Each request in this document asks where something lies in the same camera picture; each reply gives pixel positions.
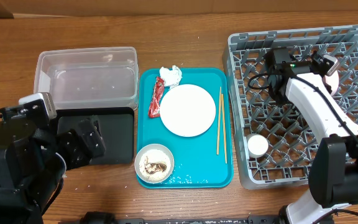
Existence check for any pink bowl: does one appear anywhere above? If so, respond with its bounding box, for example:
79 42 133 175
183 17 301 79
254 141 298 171
323 71 339 96

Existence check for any wooden chopstick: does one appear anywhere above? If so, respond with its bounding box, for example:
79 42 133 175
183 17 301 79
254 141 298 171
220 93 227 164
216 86 221 156

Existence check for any grey bowl with food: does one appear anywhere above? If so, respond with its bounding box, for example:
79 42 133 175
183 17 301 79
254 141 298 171
134 144 175 184

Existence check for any white cup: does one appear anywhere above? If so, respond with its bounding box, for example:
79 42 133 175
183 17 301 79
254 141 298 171
246 134 269 159

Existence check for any red snack wrapper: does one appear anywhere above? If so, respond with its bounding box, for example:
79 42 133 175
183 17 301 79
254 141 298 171
148 77 165 118

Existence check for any large white plate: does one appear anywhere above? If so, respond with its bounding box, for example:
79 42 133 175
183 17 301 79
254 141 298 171
160 84 217 138

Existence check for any white tissue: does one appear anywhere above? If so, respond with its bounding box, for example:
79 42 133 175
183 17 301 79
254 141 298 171
159 65 182 89

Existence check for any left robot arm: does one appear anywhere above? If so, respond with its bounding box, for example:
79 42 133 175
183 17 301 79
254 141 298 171
0 105 106 223

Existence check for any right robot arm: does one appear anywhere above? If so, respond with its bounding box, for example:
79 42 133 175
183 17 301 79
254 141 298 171
264 47 358 223

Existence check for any grey dishwasher rack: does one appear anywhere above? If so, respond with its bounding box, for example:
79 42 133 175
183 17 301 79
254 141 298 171
223 25 358 190

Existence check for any black plastic tray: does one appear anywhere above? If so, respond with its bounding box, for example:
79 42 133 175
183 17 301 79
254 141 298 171
51 107 134 166

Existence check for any clear plastic bin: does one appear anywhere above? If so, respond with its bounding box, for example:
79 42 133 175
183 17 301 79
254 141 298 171
34 47 139 110

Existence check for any teal serving tray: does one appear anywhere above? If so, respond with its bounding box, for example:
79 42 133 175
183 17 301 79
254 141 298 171
137 68 234 189

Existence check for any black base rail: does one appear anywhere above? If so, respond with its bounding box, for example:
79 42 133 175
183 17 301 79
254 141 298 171
76 212 281 224

